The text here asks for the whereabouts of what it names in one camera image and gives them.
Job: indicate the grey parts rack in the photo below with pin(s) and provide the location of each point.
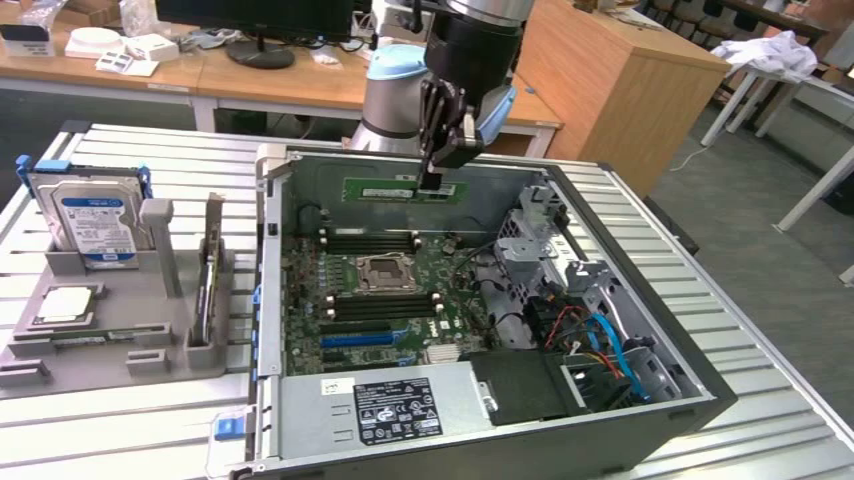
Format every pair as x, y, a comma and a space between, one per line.
114, 305

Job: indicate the green motherboard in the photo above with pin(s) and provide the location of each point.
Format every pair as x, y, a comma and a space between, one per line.
444, 332

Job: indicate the wooden cabinet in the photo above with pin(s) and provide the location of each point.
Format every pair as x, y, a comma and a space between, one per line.
641, 90

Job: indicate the light blue wrist camera box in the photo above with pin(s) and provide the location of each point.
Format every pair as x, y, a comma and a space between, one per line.
497, 115

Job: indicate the small silver heatsink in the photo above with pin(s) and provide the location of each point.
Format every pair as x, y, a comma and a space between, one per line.
442, 355

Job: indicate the graphics card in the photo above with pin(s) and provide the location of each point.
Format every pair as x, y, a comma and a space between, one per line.
213, 270

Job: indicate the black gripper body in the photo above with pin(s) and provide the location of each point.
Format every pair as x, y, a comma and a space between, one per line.
474, 55

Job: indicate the wooden desk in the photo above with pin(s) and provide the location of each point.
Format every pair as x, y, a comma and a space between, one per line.
268, 82

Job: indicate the black expansion slot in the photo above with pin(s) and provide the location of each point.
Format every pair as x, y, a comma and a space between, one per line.
354, 328

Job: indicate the blue disk caddy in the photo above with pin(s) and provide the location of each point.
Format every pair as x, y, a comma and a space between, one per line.
54, 165

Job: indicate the white cloth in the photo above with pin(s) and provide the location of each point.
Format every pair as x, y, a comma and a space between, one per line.
775, 55

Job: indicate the metal disk bay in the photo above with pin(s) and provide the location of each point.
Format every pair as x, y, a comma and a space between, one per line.
601, 285

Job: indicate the clear plastic bag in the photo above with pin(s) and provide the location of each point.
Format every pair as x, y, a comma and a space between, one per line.
43, 11

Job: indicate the silver power supply with label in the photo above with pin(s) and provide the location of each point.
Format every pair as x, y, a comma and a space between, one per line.
314, 425

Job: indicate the black computer monitor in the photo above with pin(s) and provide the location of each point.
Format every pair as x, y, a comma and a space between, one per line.
254, 15

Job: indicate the dark chair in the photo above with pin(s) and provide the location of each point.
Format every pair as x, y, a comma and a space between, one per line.
688, 17

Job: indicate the metal CPU socket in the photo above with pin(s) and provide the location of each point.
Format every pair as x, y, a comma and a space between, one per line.
389, 275

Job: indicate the blue case latch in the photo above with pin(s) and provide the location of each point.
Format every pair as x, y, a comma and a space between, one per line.
226, 430

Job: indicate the white cardboard box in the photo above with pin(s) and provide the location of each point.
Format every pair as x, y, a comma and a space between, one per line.
153, 47

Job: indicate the silver CPU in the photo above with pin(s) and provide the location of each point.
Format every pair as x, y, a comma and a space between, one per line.
66, 305

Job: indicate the round white box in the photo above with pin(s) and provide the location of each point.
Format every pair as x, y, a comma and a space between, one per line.
94, 42

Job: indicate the white printed sheet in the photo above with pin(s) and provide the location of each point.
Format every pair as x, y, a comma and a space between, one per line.
126, 64

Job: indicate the blue expansion slot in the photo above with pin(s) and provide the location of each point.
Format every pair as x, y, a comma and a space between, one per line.
356, 341

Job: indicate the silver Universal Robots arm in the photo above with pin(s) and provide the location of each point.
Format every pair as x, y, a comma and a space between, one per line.
394, 100

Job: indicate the black and white box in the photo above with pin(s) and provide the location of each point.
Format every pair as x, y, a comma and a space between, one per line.
26, 42

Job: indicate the white table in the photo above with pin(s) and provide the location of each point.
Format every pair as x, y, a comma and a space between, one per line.
835, 170

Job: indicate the green RAM stick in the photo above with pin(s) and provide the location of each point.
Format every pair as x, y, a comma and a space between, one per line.
101, 338
381, 190

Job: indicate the hard disk with blue label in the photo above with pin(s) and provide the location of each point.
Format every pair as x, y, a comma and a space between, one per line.
94, 220

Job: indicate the black RAM slot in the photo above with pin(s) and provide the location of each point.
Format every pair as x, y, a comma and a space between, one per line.
370, 239
384, 299
386, 305
370, 244
388, 310
370, 233
370, 249
389, 316

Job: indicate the open black PC case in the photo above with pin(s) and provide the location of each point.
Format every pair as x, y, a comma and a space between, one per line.
668, 430

